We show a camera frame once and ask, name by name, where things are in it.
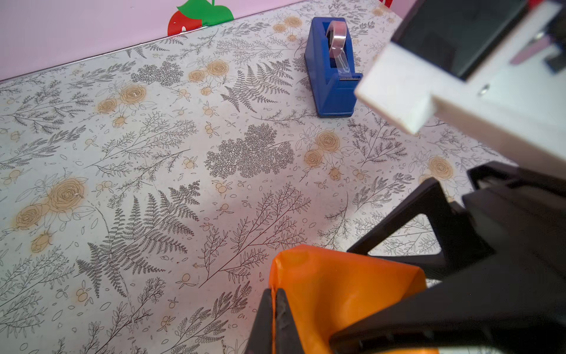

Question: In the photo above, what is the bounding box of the blue tape dispenser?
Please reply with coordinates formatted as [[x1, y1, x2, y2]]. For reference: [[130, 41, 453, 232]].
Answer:
[[305, 17, 363, 118]]

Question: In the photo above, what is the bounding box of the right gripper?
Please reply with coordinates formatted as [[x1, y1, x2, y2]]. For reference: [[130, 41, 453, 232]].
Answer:
[[330, 162, 565, 353]]

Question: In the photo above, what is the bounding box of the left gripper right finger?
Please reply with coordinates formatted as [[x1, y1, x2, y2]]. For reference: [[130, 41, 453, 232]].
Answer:
[[275, 289, 305, 354]]

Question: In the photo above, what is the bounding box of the orange wrapping paper sheet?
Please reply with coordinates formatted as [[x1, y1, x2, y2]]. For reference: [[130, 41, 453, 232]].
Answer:
[[269, 245, 427, 353]]

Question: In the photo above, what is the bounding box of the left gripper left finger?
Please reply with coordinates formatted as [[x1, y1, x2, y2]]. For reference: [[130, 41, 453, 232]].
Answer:
[[245, 289, 274, 354]]

